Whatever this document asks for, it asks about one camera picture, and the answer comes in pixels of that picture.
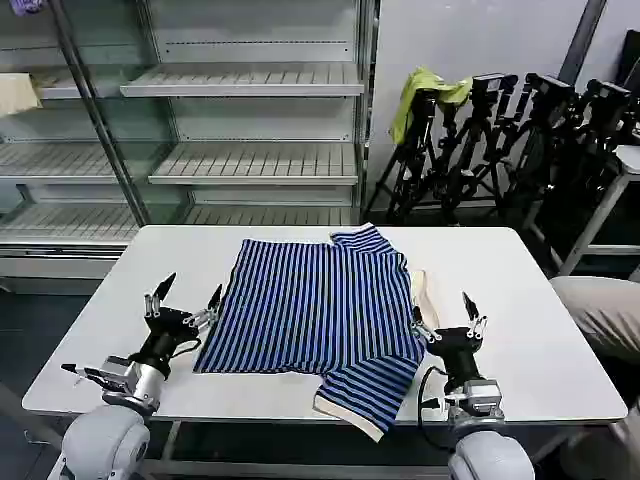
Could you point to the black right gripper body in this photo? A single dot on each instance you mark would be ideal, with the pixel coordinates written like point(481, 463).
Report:
point(457, 350)

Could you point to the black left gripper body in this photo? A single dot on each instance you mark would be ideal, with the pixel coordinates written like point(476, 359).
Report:
point(162, 337)

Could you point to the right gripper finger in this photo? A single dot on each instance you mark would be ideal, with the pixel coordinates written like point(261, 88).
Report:
point(421, 326)
point(472, 312)

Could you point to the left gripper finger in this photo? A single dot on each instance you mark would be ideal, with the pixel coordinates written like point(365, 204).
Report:
point(214, 302)
point(159, 294)

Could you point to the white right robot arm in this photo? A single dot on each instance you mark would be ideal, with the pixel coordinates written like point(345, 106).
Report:
point(490, 455)

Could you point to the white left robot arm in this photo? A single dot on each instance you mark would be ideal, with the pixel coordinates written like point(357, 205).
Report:
point(105, 440)

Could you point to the blue striped shirt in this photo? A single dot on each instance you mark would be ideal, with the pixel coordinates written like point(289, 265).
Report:
point(310, 310)

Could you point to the person's leg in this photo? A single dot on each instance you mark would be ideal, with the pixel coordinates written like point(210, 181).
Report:
point(600, 315)

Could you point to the grey empty display shelf unit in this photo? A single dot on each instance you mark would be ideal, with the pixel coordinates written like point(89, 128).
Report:
point(260, 165)

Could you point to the white metal stand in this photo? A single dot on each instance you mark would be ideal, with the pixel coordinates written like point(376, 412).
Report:
point(607, 200)

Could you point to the metal rack pole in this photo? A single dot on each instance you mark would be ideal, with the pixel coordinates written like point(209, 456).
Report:
point(102, 110)

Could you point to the yellow-green cloth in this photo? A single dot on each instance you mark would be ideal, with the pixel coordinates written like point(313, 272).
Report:
point(417, 92)

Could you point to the beige hanging cloth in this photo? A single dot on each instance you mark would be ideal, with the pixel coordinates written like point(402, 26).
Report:
point(17, 95)

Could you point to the purple hanging cloth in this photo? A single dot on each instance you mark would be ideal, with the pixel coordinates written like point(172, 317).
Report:
point(27, 6)

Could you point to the black camera tripod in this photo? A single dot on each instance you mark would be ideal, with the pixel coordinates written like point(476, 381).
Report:
point(602, 120)
point(547, 120)
point(417, 160)
point(480, 135)

